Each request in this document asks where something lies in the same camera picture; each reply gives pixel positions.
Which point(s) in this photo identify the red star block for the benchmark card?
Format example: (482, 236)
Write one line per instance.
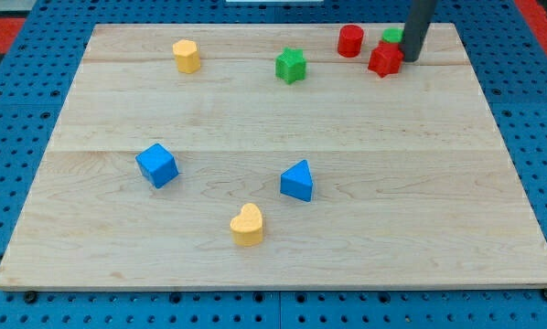
(386, 59)

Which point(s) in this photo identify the green star block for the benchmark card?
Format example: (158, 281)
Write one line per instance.
(290, 65)

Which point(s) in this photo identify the wooden board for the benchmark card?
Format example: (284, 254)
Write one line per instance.
(414, 188)

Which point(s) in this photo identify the blue triangle block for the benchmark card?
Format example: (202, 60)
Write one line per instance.
(297, 181)

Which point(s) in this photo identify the yellow heart block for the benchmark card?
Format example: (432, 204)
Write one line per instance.
(247, 227)

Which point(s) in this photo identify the blue cube block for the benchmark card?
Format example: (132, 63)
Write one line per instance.
(157, 165)

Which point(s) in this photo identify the yellow hexagon block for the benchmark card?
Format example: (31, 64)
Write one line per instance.
(186, 56)

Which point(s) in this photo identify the red cylinder block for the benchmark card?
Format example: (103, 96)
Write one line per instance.
(350, 40)

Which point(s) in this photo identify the green cylinder block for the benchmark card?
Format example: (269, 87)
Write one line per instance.
(392, 35)

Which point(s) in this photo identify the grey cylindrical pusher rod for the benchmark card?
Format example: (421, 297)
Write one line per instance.
(415, 28)

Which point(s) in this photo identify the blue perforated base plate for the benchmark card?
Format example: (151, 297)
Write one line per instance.
(35, 77)

